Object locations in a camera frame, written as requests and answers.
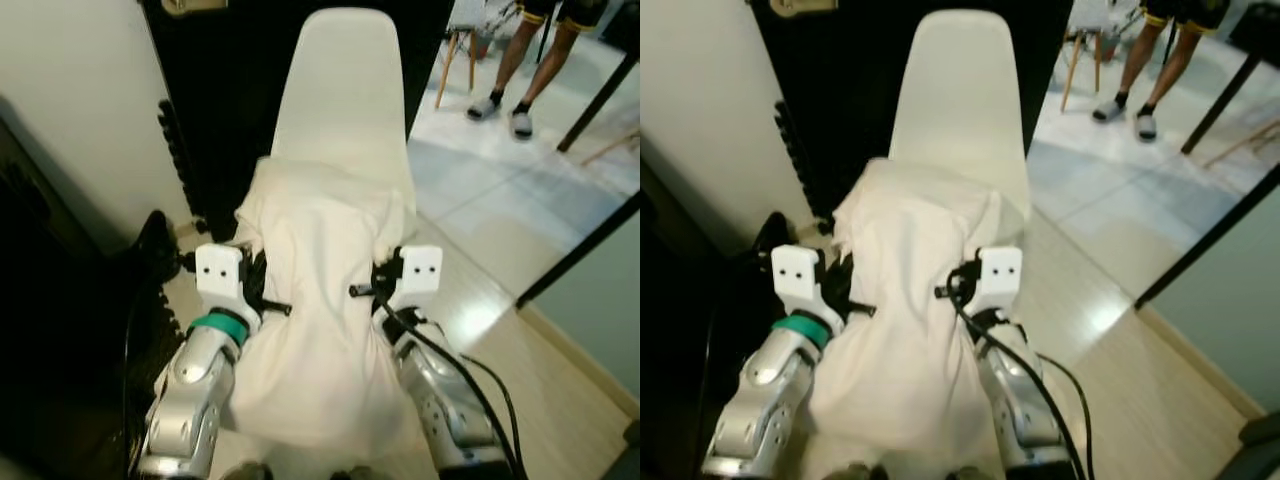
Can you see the wooden leg stool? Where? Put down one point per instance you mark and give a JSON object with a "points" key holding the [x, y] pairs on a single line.
{"points": [[458, 50], [1083, 52]]}

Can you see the person in dark shorts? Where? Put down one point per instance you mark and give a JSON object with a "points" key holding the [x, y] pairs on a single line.
{"points": [[535, 60], [1155, 62]]}

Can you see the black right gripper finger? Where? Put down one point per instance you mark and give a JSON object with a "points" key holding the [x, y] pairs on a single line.
{"points": [[946, 292], [360, 291]]}

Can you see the cream white pillow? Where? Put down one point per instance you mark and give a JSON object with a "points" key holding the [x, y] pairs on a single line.
{"points": [[905, 330], [320, 330]]}

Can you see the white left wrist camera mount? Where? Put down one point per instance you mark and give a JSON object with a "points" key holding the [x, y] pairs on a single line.
{"points": [[797, 280], [220, 278]]}

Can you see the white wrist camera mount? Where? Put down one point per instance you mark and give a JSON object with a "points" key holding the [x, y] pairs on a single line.
{"points": [[420, 270], [220, 278], [1000, 272], [797, 280]]}

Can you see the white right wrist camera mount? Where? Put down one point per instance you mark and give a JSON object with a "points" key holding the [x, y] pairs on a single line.
{"points": [[1000, 272], [420, 270]]}

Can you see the white plastic chair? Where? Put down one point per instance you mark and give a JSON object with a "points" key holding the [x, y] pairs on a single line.
{"points": [[345, 100], [960, 100]]}

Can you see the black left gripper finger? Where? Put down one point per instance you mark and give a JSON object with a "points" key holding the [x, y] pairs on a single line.
{"points": [[862, 310], [278, 307]]}

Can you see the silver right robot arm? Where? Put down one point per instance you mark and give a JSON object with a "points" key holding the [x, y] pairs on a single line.
{"points": [[440, 400], [1020, 400]]}

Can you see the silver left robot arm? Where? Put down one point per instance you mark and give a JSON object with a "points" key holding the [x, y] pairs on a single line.
{"points": [[760, 395], [195, 390]]}

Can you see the black table leg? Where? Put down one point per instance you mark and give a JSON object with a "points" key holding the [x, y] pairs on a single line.
{"points": [[1225, 105], [600, 100]]}

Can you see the grey door with black edge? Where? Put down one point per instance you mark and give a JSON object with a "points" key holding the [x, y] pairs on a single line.
{"points": [[1230, 290], [600, 300]]}

